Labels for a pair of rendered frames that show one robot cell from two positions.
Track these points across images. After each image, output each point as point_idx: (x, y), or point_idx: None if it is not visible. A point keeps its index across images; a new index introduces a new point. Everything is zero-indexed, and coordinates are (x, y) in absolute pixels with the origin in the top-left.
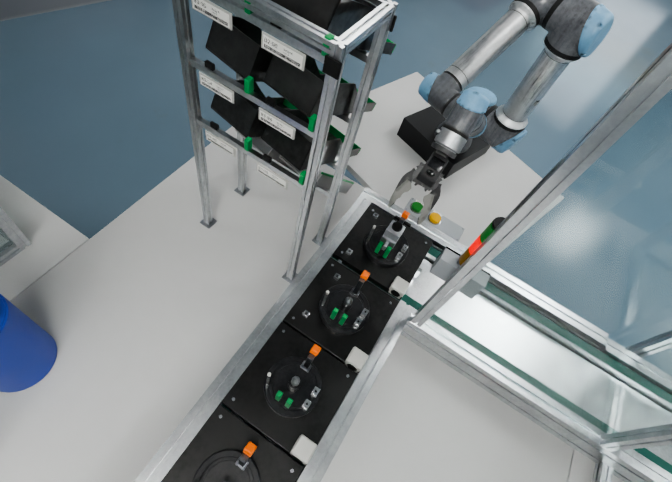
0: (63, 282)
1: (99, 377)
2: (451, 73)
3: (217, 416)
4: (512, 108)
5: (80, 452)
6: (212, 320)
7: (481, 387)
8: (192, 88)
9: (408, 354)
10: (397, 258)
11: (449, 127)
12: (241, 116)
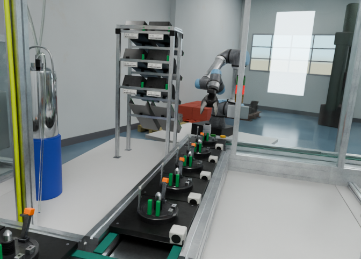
0: None
1: (87, 193)
2: (204, 76)
3: (159, 174)
4: (233, 94)
5: (91, 210)
6: (136, 175)
7: (278, 177)
8: (119, 71)
9: (237, 173)
10: (213, 139)
11: (211, 80)
12: (136, 81)
